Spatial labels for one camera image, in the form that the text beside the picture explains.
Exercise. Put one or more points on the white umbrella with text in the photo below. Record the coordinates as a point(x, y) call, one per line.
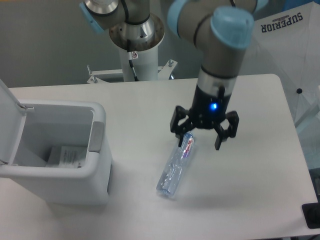
point(287, 44)

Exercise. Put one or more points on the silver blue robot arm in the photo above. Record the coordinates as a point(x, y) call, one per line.
point(220, 29)

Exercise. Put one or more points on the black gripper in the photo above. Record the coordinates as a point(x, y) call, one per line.
point(206, 110)

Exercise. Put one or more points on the clear plastic water bottle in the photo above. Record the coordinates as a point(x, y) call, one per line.
point(176, 166)

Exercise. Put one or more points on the white trash can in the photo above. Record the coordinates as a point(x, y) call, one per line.
point(63, 123)

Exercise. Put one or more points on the black device at table edge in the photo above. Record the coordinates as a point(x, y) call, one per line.
point(311, 212)

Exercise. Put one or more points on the white trash can lid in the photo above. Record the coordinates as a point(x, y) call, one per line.
point(13, 116)

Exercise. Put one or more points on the clear plastic bag green stripe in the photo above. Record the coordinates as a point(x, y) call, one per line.
point(71, 157)

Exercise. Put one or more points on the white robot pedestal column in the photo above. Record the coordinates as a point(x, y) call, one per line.
point(138, 48)

